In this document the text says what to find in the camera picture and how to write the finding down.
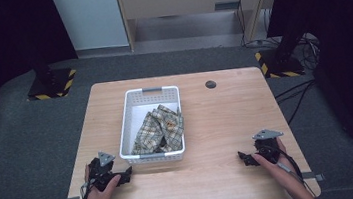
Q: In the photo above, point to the person's right hand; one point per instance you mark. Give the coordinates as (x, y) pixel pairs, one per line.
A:
(274, 167)

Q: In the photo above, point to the white perforated plastic basket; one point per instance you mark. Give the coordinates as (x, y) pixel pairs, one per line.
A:
(133, 124)

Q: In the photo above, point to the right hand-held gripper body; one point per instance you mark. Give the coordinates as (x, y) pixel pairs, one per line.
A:
(267, 149)

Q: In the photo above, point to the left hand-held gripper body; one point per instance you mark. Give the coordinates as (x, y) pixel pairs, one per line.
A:
(101, 175)

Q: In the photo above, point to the black curtain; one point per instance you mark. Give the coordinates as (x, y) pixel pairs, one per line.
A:
(346, 43)
(1, 49)

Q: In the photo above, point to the plaid cloth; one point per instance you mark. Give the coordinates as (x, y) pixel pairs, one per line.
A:
(163, 131)

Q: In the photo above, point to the person's left hand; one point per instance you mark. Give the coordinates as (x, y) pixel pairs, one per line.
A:
(100, 197)

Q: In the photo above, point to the white panel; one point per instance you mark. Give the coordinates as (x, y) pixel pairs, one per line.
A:
(91, 18)

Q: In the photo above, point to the black stand with striped base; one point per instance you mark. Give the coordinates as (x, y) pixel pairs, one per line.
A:
(52, 85)
(282, 64)

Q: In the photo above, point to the dark round table grommet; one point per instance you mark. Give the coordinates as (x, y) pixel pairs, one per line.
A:
(210, 84)

